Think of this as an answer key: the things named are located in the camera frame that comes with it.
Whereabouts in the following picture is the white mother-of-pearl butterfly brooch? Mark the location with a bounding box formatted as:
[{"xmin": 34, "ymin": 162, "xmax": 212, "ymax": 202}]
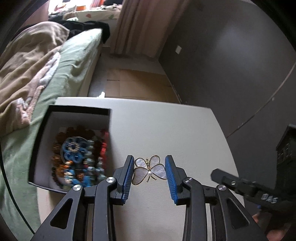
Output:
[{"xmin": 132, "ymin": 155, "xmax": 167, "ymax": 185}]

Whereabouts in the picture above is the blue flower bead necklace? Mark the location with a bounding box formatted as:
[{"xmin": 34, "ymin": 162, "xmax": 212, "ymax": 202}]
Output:
[{"xmin": 60, "ymin": 136, "xmax": 107, "ymax": 188}]

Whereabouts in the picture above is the red orange bead bracelet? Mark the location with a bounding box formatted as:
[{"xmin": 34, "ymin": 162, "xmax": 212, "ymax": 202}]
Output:
[{"xmin": 98, "ymin": 129, "xmax": 110, "ymax": 167}]

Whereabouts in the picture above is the black open jewelry box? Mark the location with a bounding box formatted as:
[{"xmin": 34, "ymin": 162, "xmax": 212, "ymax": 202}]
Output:
[{"xmin": 28, "ymin": 105, "xmax": 111, "ymax": 193}]

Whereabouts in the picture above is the person's right hand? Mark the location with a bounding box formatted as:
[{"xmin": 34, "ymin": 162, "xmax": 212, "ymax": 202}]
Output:
[{"xmin": 252, "ymin": 211, "xmax": 295, "ymax": 240}]

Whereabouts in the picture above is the flattened cardboard on floor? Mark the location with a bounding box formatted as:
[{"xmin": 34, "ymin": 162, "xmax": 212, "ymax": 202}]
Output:
[{"xmin": 105, "ymin": 68, "xmax": 180, "ymax": 103}]

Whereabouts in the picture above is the green bed sheet mattress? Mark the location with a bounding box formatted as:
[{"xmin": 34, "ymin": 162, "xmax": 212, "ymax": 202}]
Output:
[{"xmin": 1, "ymin": 29, "xmax": 102, "ymax": 240}]

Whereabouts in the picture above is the pink right curtain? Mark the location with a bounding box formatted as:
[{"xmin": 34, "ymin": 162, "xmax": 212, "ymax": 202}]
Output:
[{"xmin": 110, "ymin": 0, "xmax": 190, "ymax": 58}]

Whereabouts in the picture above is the beige blanket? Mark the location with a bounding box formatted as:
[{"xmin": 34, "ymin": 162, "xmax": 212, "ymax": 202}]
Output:
[{"xmin": 1, "ymin": 22, "xmax": 69, "ymax": 136}]

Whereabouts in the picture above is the black clothing on bed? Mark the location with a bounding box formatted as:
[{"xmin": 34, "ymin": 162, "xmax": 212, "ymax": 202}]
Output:
[{"xmin": 56, "ymin": 20, "xmax": 111, "ymax": 44}]

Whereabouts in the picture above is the floral patterned bedding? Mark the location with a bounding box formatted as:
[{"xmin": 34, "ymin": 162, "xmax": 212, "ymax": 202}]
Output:
[{"xmin": 49, "ymin": 3, "xmax": 123, "ymax": 23}]

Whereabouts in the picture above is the black cable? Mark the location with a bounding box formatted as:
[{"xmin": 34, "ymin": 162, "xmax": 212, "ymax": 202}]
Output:
[{"xmin": 0, "ymin": 143, "xmax": 35, "ymax": 235}]

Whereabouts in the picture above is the white wall socket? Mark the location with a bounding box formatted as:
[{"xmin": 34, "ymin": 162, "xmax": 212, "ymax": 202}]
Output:
[{"xmin": 175, "ymin": 45, "xmax": 182, "ymax": 54}]

